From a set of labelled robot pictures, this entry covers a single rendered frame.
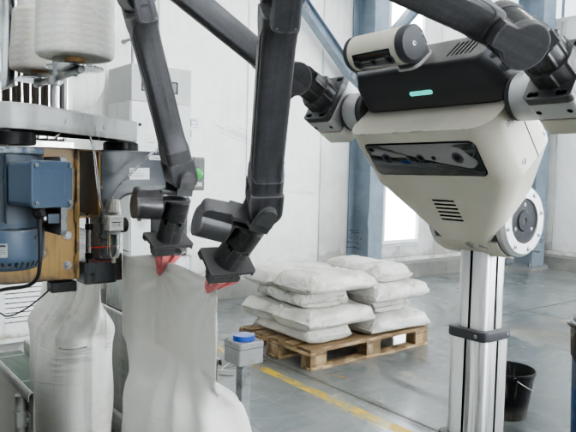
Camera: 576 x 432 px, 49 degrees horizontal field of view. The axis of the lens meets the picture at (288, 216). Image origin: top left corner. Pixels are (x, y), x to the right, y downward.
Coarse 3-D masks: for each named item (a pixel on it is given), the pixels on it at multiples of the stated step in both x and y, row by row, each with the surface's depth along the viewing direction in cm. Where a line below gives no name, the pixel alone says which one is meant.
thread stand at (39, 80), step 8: (48, 64) 135; (56, 64) 134; (64, 64) 133; (72, 64) 133; (80, 64) 134; (88, 64) 135; (56, 72) 149; (64, 72) 143; (72, 72) 139; (80, 72) 136; (88, 72) 143; (96, 72) 143; (16, 80) 158; (24, 80) 158; (32, 80) 158; (40, 80) 157; (48, 80) 148; (56, 80) 148; (56, 88) 149; (56, 96) 149; (56, 104) 149
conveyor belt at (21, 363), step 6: (0, 354) 311; (6, 354) 312; (12, 354) 312; (18, 354) 312; (24, 354) 312; (6, 360) 302; (12, 360) 302; (18, 360) 302; (24, 360) 303; (12, 366) 293; (18, 366) 293; (24, 366) 294; (18, 372) 285; (24, 372) 285; (24, 378) 277
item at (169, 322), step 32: (128, 256) 158; (128, 288) 156; (160, 288) 151; (192, 288) 132; (128, 320) 156; (160, 320) 151; (192, 320) 132; (128, 352) 154; (160, 352) 149; (192, 352) 133; (128, 384) 149; (160, 384) 139; (192, 384) 131; (128, 416) 146; (160, 416) 135; (192, 416) 129; (224, 416) 130
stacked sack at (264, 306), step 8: (256, 296) 469; (264, 296) 472; (248, 304) 470; (256, 304) 463; (264, 304) 458; (272, 304) 453; (248, 312) 471; (256, 312) 461; (264, 312) 454; (272, 312) 448
